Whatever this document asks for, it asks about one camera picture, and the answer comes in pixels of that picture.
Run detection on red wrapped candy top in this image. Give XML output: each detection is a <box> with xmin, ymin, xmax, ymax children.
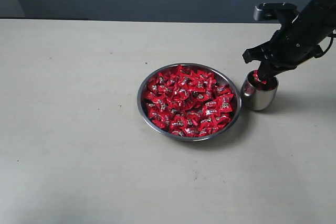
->
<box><xmin>176</xmin><ymin>65</ymin><xmax>192</xmax><ymax>78</ymax></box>

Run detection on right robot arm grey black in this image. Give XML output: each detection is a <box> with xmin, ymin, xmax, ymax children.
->
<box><xmin>243</xmin><ymin>0</ymin><xmax>335</xmax><ymax>81</ymax></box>

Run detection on red candy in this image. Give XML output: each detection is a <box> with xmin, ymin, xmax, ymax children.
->
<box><xmin>176</xmin><ymin>65</ymin><xmax>192</xmax><ymax>78</ymax></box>
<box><xmin>215</xmin><ymin>93</ymin><xmax>234</xmax><ymax>113</ymax></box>
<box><xmin>253</xmin><ymin>70</ymin><xmax>267</xmax><ymax>85</ymax></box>
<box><xmin>182</xmin><ymin>127</ymin><xmax>199</xmax><ymax>137</ymax></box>
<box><xmin>152</xmin><ymin>94</ymin><xmax>168</xmax><ymax>112</ymax></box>

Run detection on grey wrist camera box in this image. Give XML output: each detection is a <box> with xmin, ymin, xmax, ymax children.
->
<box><xmin>253</xmin><ymin>3</ymin><xmax>299</xmax><ymax>21</ymax></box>

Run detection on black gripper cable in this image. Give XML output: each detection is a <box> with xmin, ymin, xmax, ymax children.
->
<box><xmin>312</xmin><ymin>31</ymin><xmax>336</xmax><ymax>58</ymax></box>

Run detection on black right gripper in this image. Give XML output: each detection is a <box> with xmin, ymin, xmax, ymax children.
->
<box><xmin>242</xmin><ymin>1</ymin><xmax>335</xmax><ymax>81</ymax></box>

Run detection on stainless steel cup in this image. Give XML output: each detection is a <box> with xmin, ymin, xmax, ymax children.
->
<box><xmin>240</xmin><ymin>70</ymin><xmax>279</xmax><ymax>111</ymax></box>

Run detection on round steel bowl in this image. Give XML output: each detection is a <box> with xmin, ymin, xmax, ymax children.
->
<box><xmin>137</xmin><ymin>63</ymin><xmax>242</xmax><ymax>142</ymax></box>

